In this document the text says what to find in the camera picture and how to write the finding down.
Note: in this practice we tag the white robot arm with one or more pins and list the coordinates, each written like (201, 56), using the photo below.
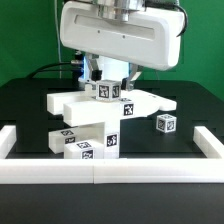
(120, 10)

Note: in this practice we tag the white U-shaped fence frame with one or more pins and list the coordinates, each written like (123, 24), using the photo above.
(102, 171)

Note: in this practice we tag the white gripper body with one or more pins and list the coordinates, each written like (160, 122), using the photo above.
(150, 37)

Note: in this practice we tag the white chair seat part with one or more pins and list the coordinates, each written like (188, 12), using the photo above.
(106, 133)

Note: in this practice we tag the white chair back part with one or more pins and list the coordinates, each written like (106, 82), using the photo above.
(81, 108)

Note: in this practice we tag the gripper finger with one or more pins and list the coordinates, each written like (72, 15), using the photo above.
(134, 72)
(95, 72)

